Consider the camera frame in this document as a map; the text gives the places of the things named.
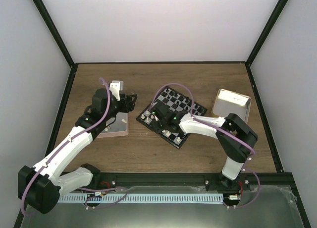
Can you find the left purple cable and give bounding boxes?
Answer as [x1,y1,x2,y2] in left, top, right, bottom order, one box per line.
[21,77,129,216]

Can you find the gold tin box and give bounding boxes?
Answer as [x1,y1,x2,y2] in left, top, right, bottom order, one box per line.
[211,89,252,123]

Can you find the purple cable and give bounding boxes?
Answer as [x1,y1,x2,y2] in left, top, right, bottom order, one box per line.
[150,83,261,209]
[21,77,129,216]

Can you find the black chess pieces row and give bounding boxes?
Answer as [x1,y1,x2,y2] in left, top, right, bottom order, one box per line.
[161,86,208,115]

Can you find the black and white chessboard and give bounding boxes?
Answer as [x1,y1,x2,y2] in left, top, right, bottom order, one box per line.
[136,86,208,149]

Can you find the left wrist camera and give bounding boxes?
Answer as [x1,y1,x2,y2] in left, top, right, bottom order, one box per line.
[109,80,124,101]

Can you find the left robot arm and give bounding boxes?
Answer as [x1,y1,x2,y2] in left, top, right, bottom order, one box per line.
[18,87,137,215]

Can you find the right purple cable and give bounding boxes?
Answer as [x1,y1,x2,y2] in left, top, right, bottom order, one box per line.
[150,83,261,209]

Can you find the black aluminium mounting rail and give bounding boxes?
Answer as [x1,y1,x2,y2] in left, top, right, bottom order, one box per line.
[71,172,251,189]

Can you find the black enclosure frame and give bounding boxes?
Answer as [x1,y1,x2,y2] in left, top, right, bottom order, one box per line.
[12,0,313,228]

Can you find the pink tin box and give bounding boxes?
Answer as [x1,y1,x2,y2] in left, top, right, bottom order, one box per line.
[98,113,128,138]

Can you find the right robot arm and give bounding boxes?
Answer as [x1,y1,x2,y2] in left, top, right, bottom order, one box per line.
[150,103,258,190]

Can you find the light blue slotted cable duct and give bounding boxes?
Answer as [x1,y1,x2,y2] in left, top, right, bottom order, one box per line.
[58,193,223,205]

